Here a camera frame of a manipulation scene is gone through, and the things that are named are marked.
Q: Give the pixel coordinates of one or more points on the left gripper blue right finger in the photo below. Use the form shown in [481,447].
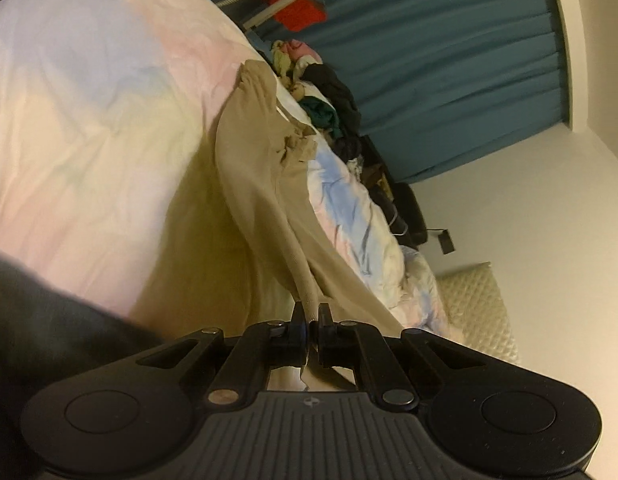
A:
[362,348]

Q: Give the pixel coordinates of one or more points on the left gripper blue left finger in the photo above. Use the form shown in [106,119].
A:
[263,347]

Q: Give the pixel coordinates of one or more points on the tan t-shirt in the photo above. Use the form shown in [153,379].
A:
[241,243]

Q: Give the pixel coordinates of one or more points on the pile of clothes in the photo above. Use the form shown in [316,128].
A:
[330,106]

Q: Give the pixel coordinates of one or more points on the quilted headboard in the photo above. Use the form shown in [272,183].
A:
[473,302]

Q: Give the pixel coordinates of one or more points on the black armchair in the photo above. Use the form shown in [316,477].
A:
[402,213]

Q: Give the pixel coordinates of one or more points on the teal curtain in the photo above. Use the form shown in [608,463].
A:
[443,82]

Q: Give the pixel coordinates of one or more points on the pastel tie-dye duvet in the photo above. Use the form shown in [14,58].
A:
[103,104]

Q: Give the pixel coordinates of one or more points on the black wall socket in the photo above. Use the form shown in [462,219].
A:
[445,242]

